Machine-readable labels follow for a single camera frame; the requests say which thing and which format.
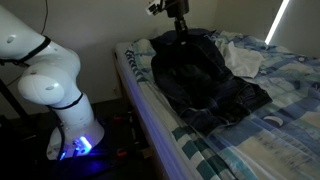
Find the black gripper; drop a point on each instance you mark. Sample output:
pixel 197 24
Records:
pixel 177 9

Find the dark blue denim pants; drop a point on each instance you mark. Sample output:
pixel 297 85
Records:
pixel 203 92

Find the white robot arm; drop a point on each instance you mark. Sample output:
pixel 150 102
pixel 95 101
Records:
pixel 50 79

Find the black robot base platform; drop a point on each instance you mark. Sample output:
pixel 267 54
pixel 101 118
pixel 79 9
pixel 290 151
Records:
pixel 117 157

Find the white cloth garment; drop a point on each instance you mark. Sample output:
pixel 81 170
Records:
pixel 241 62

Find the blue checkered bed sheet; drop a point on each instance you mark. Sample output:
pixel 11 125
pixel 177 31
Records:
pixel 279 141

